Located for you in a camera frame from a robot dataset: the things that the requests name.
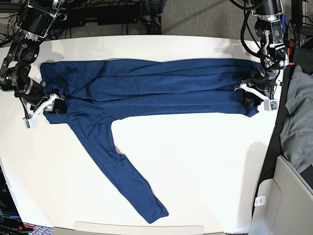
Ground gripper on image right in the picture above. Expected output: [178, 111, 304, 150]
[235, 70, 281, 100]

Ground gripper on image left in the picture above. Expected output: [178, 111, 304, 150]
[23, 93, 67, 119]

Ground blue long-sleeve shirt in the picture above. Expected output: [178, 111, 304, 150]
[40, 58, 258, 223]

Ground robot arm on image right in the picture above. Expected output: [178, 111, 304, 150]
[231, 0, 289, 101]

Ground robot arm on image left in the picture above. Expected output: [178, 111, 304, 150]
[0, 0, 65, 119]

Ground red clamp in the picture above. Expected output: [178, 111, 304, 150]
[287, 39, 296, 66]

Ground grey cloth on right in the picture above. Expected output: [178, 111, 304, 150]
[280, 65, 313, 173]

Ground black cloth on right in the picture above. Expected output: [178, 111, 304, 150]
[251, 46, 313, 218]

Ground beige plastic bin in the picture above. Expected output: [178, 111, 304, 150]
[248, 156, 313, 235]

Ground black box lower left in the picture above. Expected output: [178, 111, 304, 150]
[0, 169, 22, 235]

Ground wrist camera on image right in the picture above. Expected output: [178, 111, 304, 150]
[264, 99, 278, 111]

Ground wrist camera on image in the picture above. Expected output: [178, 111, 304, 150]
[23, 117, 38, 129]
[264, 99, 278, 111]

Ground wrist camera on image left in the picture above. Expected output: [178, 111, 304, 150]
[23, 117, 38, 129]

